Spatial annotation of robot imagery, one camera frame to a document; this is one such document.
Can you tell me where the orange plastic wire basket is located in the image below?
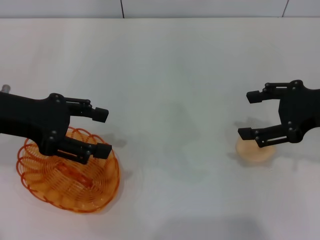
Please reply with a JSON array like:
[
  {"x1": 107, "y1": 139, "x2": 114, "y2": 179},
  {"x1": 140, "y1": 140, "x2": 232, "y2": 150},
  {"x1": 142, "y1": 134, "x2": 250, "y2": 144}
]
[{"x1": 16, "y1": 126, "x2": 121, "y2": 215}]

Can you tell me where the beige soft bread toy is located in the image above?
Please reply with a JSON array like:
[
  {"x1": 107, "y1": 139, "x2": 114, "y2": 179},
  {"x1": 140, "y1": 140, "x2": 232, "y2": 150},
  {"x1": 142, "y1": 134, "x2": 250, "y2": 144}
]
[{"x1": 235, "y1": 136, "x2": 277, "y2": 163}]

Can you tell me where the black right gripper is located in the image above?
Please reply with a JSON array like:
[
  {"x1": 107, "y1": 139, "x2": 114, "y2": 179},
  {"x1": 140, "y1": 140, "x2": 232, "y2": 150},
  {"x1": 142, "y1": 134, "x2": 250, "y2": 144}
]
[{"x1": 237, "y1": 79, "x2": 320, "y2": 148}]

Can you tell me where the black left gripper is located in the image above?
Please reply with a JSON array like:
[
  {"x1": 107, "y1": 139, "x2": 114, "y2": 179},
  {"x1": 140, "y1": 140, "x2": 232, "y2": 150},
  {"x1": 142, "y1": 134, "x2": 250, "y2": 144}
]
[{"x1": 0, "y1": 91, "x2": 110, "y2": 156}]

